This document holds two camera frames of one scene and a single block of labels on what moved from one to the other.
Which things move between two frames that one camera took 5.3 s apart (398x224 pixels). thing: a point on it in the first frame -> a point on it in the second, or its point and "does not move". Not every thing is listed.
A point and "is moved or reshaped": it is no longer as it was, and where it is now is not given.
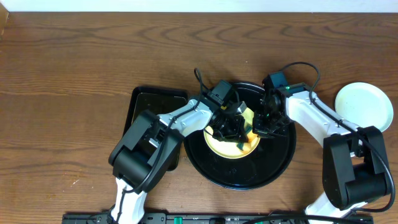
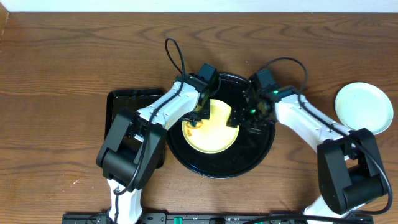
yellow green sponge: (251, 135) is moved or reshaped
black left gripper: (232, 131) -> (200, 112)
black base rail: (217, 218) does not move
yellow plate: (234, 150) is moved or reshaped
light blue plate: (364, 104) does not move
